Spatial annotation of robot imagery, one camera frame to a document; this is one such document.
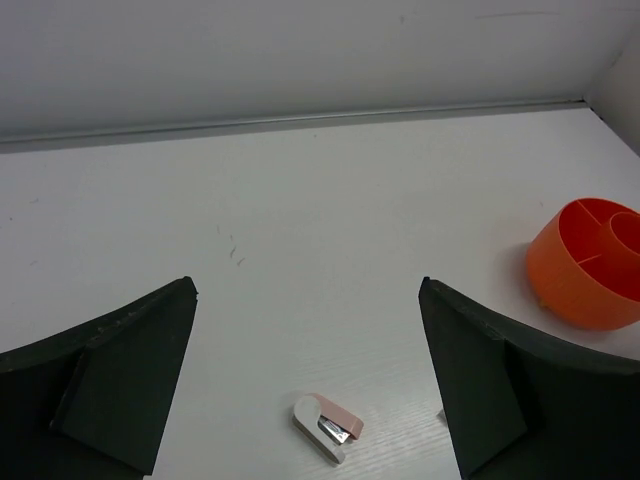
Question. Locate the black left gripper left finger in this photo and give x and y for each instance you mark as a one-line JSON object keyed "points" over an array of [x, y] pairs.
{"points": [[92, 402]]}

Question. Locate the pink white mini stapler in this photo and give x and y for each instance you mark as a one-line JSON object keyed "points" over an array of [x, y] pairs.
{"points": [[326, 425]]}

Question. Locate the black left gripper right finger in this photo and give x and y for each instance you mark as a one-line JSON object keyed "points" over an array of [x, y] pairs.
{"points": [[522, 404]]}

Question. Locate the orange round desk organizer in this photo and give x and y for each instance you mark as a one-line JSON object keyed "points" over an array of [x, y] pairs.
{"points": [[584, 265]]}

